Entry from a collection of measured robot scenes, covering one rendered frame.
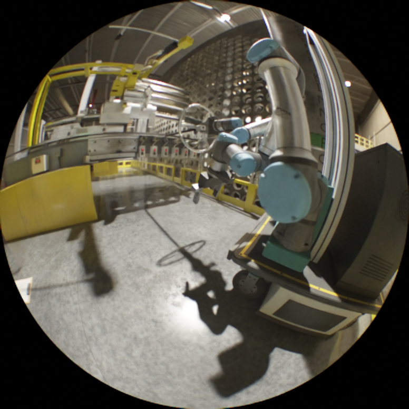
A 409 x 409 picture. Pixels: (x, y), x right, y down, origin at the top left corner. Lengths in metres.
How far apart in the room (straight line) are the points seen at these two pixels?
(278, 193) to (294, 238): 0.19
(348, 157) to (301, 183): 0.38
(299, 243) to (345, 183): 0.29
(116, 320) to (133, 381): 0.31
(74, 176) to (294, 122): 1.53
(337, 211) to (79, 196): 1.82
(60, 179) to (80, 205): 0.36
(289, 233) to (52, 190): 1.75
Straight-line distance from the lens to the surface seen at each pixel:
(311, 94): 2.85
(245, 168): 0.39
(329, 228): 0.57
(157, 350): 0.64
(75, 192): 1.49
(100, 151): 1.78
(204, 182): 0.52
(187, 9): 9.60
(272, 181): 0.25
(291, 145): 0.27
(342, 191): 0.55
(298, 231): 0.39
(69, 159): 1.90
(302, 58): 3.58
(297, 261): 0.42
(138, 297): 0.72
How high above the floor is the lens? 0.62
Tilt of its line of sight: 21 degrees down
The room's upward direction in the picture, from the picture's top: 6 degrees clockwise
